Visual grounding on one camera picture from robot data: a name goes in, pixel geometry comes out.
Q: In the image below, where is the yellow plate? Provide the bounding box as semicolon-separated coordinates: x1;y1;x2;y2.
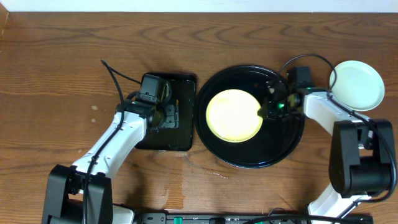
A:
205;89;263;143

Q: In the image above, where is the pale green plate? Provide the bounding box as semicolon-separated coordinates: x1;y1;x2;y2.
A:
329;60;385;111

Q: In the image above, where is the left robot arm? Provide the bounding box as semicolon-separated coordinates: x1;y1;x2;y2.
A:
42;99;179;223

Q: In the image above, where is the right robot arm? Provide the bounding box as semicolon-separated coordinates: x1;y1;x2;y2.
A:
258;81;397;223

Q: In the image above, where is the black rectangular tray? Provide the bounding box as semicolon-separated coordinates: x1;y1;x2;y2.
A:
136;72;197;151

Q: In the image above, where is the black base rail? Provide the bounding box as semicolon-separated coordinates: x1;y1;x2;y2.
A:
133;212;374;224

